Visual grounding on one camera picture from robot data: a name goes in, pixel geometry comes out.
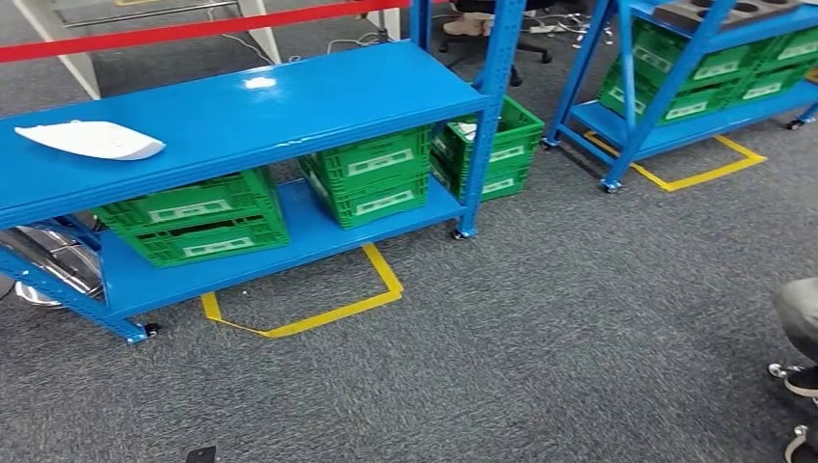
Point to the blue metal shelf rack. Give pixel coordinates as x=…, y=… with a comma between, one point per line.
x=255, y=108
x=703, y=131

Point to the white plastic shell part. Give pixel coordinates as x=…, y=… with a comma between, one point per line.
x=89, y=140

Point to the white plastic piece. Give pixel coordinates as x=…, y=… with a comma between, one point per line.
x=466, y=131

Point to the person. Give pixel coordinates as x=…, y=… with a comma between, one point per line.
x=799, y=319
x=466, y=24

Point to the black office chair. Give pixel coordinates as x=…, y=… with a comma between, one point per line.
x=537, y=51

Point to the white power strip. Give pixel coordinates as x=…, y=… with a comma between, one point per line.
x=541, y=27

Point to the red barrier tape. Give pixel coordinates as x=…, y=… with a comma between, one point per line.
x=192, y=30

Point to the yellow floor tape outline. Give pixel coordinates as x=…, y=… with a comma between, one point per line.
x=703, y=177

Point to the black robot left foot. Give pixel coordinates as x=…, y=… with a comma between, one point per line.
x=201, y=455

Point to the grey tray with round holes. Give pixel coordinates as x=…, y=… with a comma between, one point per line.
x=703, y=14

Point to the white desk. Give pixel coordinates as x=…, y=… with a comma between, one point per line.
x=73, y=64

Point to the chrome base stool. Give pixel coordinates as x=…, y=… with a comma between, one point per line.
x=795, y=441

